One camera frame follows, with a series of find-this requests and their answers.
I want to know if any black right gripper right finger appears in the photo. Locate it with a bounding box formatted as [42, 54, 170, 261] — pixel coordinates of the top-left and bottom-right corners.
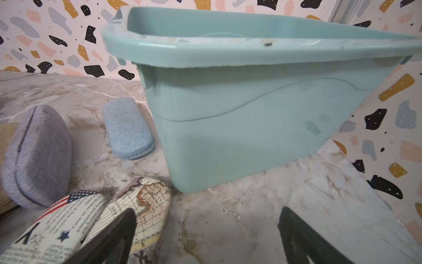
[278, 207, 352, 264]

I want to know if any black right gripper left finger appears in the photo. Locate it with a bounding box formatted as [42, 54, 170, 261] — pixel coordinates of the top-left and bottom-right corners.
[66, 209, 136, 264]

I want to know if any lilac fabric glasses case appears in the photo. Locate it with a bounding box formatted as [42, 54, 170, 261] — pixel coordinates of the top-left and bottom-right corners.
[8, 104, 72, 210]

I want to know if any tan fabric glasses case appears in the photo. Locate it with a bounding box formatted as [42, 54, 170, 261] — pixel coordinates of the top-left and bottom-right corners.
[1, 123, 20, 214]

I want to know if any world map print glasses case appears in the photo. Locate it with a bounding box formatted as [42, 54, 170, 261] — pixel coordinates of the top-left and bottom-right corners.
[82, 177, 171, 264]

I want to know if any newspaper flag print glasses case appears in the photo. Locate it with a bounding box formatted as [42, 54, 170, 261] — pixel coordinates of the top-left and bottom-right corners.
[1, 190, 107, 264]

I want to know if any light blue fabric glasses case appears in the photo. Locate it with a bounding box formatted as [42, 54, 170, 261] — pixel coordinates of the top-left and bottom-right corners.
[103, 97, 155, 160]

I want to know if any teal plastic storage box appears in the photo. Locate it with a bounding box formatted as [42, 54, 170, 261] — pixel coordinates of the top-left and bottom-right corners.
[101, 6, 422, 194]

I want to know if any aluminium wall frame strip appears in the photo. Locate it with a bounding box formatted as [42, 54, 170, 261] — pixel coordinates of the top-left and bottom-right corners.
[329, 0, 363, 24]

